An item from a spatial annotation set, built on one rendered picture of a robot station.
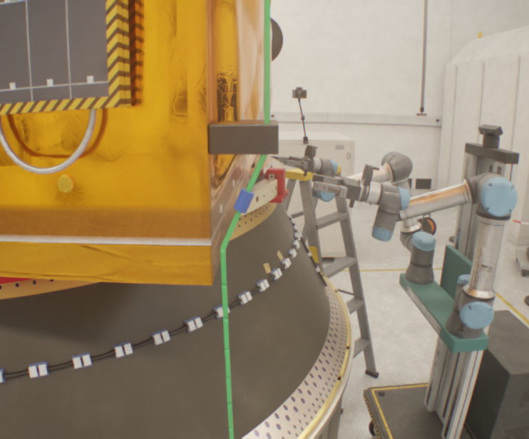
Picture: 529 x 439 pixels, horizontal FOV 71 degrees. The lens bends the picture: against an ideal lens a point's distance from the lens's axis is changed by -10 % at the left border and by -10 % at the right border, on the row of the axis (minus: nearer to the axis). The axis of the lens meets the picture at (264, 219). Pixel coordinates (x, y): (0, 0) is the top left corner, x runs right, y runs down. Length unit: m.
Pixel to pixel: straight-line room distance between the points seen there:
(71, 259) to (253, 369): 0.60
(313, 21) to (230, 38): 8.39
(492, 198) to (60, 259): 1.22
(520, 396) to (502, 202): 1.06
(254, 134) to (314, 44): 8.37
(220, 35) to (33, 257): 0.33
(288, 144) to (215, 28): 4.26
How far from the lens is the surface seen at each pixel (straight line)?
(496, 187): 1.40
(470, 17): 9.87
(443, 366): 2.34
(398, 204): 1.42
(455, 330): 1.72
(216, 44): 0.44
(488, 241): 1.46
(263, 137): 0.40
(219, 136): 0.41
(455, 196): 1.54
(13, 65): 0.43
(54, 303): 0.83
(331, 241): 4.97
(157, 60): 0.41
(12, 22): 0.44
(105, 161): 0.44
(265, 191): 1.10
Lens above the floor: 1.94
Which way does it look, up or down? 16 degrees down
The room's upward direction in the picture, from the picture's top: straight up
